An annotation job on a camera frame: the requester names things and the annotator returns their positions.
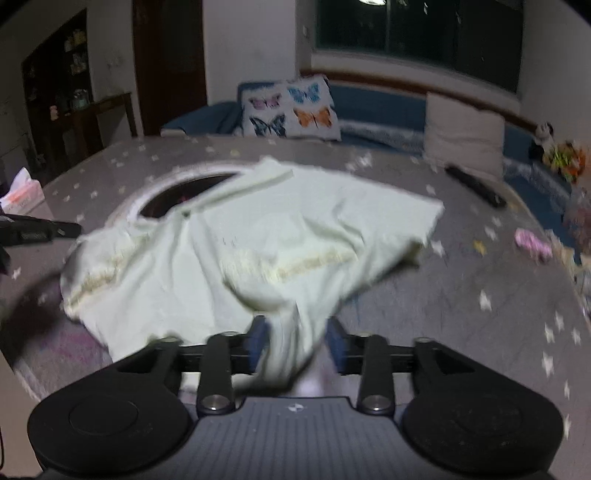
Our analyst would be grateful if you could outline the pale green shirt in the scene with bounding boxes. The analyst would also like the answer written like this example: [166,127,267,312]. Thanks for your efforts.
[60,157,445,386]

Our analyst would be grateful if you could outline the tissue box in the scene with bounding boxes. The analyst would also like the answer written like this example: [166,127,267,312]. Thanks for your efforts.
[1,168,45,215]

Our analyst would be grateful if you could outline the dark wooden side table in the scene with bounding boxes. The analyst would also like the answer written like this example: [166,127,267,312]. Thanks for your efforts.
[67,92,138,163]

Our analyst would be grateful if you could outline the dark shelf cabinet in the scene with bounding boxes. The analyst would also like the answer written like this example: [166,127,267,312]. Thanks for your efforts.
[21,9,93,176]

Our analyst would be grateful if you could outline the grey star tablecloth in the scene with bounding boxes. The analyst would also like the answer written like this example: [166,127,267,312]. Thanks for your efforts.
[0,134,591,444]

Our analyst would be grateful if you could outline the black remote control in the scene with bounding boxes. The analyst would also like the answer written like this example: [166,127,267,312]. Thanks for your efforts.
[445,166,507,209]

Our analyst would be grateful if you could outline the dark door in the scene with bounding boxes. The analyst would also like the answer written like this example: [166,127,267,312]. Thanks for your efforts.
[132,0,207,136]

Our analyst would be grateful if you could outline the blue sofa bench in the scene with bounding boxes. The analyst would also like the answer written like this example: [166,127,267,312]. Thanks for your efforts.
[160,82,578,247]

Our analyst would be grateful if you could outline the butterfly print pillow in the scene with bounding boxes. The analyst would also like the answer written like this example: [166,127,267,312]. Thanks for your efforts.
[242,75,342,142]

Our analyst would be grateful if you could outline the beige pillow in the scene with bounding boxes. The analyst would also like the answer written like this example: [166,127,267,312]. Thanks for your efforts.
[424,93,505,179]

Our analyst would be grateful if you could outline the clear plastic storage box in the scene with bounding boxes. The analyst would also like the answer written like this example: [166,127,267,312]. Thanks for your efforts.
[561,187,590,295]

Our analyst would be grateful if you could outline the panda plush toy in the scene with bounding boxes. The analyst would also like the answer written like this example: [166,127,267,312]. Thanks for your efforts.
[528,122,554,161]

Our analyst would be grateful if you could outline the orange green plush toys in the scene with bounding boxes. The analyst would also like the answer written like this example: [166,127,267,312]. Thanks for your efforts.
[543,142,590,185]

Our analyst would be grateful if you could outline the dark window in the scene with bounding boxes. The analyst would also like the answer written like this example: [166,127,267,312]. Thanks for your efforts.
[317,0,524,93]

